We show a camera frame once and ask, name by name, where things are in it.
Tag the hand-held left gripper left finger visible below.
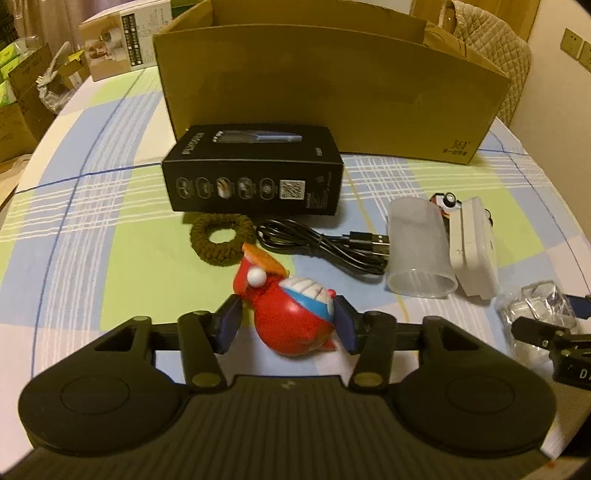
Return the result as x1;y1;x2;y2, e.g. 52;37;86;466
95;295;243;388

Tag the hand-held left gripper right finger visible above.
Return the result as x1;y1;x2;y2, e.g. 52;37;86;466
333;295;481;391

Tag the clear plastic wrap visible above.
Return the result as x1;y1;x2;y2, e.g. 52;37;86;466
496;279;580;361

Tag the red cartoon toy figurine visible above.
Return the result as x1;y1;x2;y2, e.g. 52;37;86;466
233;243;354;358

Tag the translucent plastic cup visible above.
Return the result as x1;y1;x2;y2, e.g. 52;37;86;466
385;196;459;301

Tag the white toy race car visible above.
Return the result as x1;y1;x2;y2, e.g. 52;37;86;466
427;191;465;223

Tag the large brown cardboard box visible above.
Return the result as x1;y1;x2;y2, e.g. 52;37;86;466
152;0;511;166

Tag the white plastic case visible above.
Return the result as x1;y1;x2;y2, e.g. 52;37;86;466
448;196;502;298

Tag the black product box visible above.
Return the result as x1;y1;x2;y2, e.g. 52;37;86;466
161;124;345;214

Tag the plaid tablecloth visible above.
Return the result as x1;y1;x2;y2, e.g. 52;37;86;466
0;67;578;462

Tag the chair with quilted cover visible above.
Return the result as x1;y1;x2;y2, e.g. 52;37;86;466
450;0;532;125

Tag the clear plastic bag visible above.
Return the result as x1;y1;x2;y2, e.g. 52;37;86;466
34;41;75;114

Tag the small open cardboard carton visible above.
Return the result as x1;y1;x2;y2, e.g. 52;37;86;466
60;48;90;90

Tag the white printed product box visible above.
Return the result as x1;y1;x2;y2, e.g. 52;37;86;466
78;0;174;83

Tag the tall brown cardboard carton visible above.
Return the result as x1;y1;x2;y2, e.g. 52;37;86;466
9;44;54;144

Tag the brown braided hair tie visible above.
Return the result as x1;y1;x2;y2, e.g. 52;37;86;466
190;213;256;268

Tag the black usb cable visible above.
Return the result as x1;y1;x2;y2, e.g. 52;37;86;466
255;219;393;276

